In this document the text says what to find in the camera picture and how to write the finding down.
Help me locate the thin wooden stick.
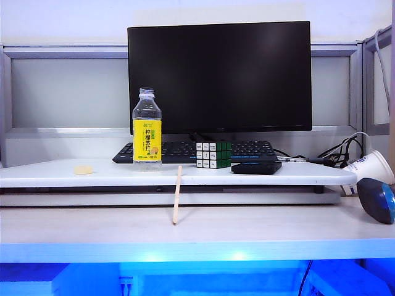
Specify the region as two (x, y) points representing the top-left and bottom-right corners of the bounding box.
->
(172, 165), (183, 225)

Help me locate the clear bottle with yellow label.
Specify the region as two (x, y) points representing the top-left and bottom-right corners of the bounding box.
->
(132, 87), (163, 171)

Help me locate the Rubik's cube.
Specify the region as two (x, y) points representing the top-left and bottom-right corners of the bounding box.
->
(196, 141), (233, 170)

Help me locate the black computer keyboard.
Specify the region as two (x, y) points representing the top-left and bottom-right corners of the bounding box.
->
(111, 140), (279, 165)

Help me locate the small black box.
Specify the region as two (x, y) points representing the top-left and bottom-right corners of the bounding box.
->
(231, 161), (283, 175)

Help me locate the black computer monitor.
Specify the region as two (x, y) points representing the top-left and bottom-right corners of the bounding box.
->
(127, 20), (314, 142)

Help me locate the white desk riser platform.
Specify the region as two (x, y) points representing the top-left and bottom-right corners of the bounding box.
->
(0, 157), (359, 207)

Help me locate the grey office partition panel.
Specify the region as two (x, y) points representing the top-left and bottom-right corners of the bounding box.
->
(0, 39), (365, 167)

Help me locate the white paper cup blue logo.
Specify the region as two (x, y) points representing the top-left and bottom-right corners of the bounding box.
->
(341, 150), (395, 196)

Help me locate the black and blue computer mouse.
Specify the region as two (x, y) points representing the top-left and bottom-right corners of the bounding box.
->
(357, 178), (395, 225)

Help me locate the side partition panel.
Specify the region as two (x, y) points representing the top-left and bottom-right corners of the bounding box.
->
(362, 26), (395, 136)

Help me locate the black cable bundle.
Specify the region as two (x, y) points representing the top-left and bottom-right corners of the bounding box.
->
(274, 135), (364, 169)

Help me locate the thin white cable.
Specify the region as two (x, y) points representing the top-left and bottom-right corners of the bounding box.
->
(341, 131), (371, 169)

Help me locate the thin black hanging cable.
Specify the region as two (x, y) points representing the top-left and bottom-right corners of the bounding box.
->
(300, 260), (314, 296)

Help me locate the thick white cable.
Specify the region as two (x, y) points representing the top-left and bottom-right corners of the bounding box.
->
(374, 29), (391, 118)

